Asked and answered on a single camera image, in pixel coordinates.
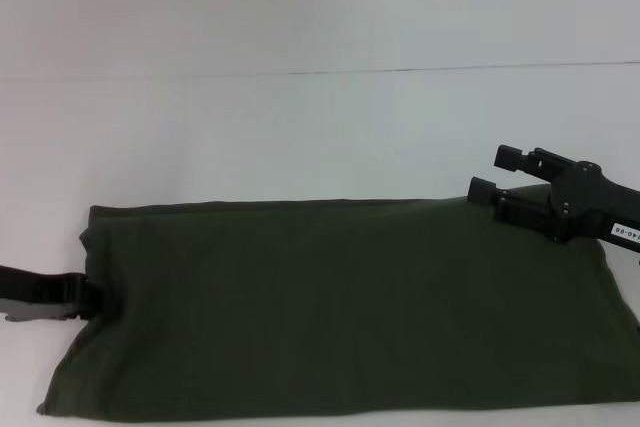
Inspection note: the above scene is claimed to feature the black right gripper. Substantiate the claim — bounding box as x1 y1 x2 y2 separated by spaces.
467 144 640 254

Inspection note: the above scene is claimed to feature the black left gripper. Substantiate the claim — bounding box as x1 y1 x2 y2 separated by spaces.
0 264 110 324

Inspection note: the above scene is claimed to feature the dark green FREE! t-shirt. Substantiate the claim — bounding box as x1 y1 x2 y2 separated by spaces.
35 184 640 421

